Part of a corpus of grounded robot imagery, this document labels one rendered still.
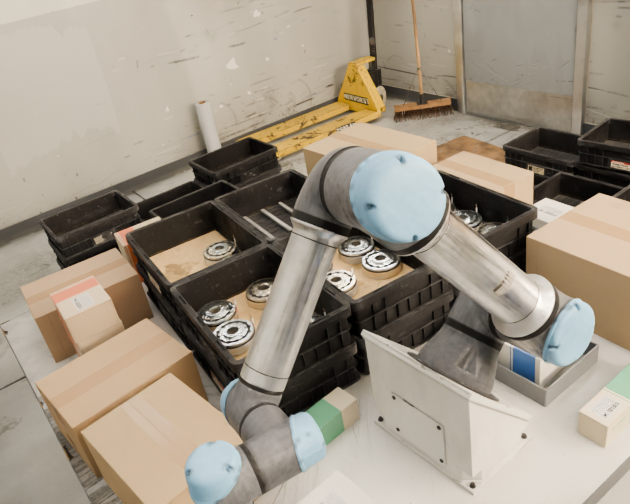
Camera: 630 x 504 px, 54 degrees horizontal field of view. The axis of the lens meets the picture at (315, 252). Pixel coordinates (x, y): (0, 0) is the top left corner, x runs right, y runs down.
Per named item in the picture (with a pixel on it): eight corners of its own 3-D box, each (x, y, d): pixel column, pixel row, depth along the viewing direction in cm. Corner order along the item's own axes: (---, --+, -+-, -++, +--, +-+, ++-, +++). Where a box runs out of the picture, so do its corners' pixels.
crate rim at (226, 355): (354, 314, 138) (353, 305, 137) (236, 376, 126) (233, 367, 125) (271, 249, 169) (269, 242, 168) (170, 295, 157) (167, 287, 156)
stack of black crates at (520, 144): (605, 204, 308) (611, 140, 291) (569, 228, 295) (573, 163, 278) (537, 184, 338) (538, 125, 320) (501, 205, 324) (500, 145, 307)
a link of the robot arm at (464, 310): (473, 330, 126) (503, 271, 126) (522, 354, 114) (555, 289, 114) (434, 310, 120) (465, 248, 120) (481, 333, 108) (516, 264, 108)
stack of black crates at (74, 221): (143, 263, 334) (116, 189, 311) (166, 283, 311) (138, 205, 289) (71, 296, 316) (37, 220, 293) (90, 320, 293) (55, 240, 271)
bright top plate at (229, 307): (240, 315, 153) (240, 313, 153) (202, 331, 150) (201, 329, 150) (228, 297, 161) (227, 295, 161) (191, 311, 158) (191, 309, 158)
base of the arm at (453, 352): (502, 402, 117) (525, 356, 117) (462, 387, 107) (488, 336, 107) (442, 367, 128) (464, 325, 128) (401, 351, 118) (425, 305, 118)
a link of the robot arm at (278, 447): (289, 389, 94) (224, 423, 91) (322, 423, 85) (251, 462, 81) (302, 430, 97) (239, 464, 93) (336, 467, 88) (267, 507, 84)
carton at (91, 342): (130, 342, 165) (121, 320, 161) (87, 365, 159) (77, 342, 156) (109, 318, 177) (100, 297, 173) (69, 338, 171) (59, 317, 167)
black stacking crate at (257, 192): (363, 238, 185) (358, 204, 179) (278, 278, 174) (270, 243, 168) (297, 199, 216) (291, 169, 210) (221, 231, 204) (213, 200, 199)
